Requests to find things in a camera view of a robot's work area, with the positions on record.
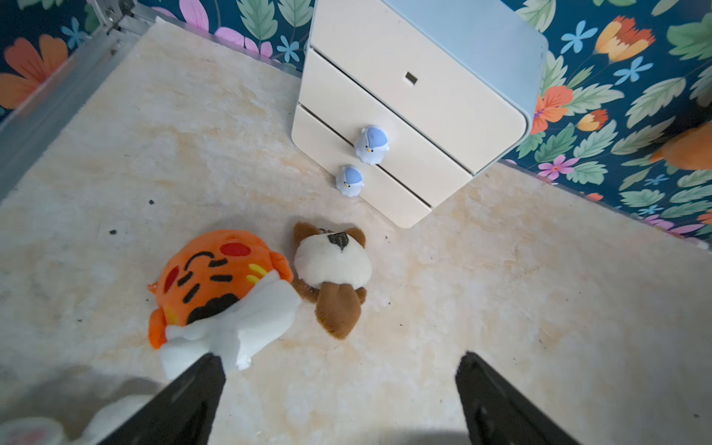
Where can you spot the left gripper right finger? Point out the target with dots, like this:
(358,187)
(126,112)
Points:
(497,413)

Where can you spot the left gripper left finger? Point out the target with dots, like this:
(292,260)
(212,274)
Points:
(182,413)

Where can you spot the orange tiger plush toy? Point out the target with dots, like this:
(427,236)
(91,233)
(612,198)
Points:
(225,293)

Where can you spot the brown white bear plush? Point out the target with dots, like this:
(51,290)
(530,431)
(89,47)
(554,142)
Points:
(332,270)

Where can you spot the lower blue drawer knob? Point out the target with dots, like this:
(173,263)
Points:
(349,182)

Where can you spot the blue drawer knob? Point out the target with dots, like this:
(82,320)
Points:
(349,182)
(372,145)

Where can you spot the upper blue drawer knob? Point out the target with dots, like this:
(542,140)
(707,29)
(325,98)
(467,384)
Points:
(372,145)

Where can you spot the light blue drawer cabinet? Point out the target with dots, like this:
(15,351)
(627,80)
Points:
(454,84)

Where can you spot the orange hanging plush toy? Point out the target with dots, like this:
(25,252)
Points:
(690,150)

